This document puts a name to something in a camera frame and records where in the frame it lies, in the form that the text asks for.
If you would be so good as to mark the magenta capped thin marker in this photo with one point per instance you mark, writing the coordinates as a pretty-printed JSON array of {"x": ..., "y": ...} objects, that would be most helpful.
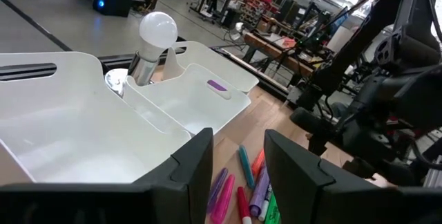
[{"x": 242, "y": 203}]

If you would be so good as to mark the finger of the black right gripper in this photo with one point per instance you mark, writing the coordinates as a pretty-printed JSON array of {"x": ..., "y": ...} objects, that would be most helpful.
[
  {"x": 360, "y": 170},
  {"x": 317, "y": 145}
]

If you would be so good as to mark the wooden workbench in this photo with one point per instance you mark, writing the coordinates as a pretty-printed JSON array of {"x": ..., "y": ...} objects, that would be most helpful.
[{"x": 276, "y": 49}]

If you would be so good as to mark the white plastic bin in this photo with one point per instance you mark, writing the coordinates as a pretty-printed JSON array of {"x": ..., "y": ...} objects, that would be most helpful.
[
  {"x": 214, "y": 61},
  {"x": 186, "y": 106},
  {"x": 69, "y": 123}
]

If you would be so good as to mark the white light bulb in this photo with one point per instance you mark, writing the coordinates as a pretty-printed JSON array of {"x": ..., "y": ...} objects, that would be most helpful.
[{"x": 158, "y": 30}]

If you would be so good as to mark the chrome lamp base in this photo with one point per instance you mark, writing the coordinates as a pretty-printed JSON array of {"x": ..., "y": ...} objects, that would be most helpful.
[{"x": 143, "y": 70}]

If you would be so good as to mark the red parts shelf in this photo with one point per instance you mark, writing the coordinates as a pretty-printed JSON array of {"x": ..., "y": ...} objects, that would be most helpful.
[{"x": 262, "y": 2}]

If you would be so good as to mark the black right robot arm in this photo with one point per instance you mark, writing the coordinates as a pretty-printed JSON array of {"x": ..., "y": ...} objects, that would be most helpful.
[{"x": 340, "y": 53}]

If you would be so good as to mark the red-orange stubby highlighter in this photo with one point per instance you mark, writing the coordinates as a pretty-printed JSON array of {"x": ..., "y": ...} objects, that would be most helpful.
[{"x": 258, "y": 165}]

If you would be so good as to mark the green highlighter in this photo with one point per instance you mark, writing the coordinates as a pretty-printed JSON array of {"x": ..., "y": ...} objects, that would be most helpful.
[{"x": 273, "y": 213}]

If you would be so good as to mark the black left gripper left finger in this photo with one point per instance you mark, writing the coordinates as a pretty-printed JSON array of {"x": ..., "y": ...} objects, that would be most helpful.
[{"x": 103, "y": 205}]

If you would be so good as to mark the dark purple stubby highlighter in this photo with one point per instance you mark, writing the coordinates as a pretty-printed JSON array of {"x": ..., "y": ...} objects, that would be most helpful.
[{"x": 217, "y": 189}]

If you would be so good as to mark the teal slim marker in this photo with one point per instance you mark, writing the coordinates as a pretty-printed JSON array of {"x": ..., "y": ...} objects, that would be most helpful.
[{"x": 247, "y": 167}]

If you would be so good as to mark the black capped thin marker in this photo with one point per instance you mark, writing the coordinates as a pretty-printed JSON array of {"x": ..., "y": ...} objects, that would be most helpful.
[{"x": 265, "y": 206}]

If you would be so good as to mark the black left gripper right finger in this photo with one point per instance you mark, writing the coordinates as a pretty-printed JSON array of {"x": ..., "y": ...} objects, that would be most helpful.
[{"x": 328, "y": 203}]

